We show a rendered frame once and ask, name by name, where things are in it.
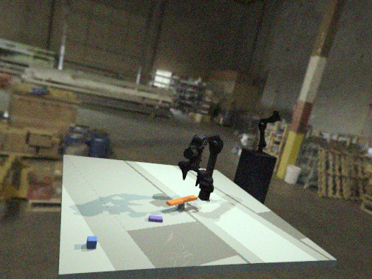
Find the small blue cube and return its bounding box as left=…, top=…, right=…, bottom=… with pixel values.
left=86, top=236, right=98, bottom=249

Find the purple rectangular block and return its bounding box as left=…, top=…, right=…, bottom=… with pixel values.
left=149, top=215, right=163, bottom=223

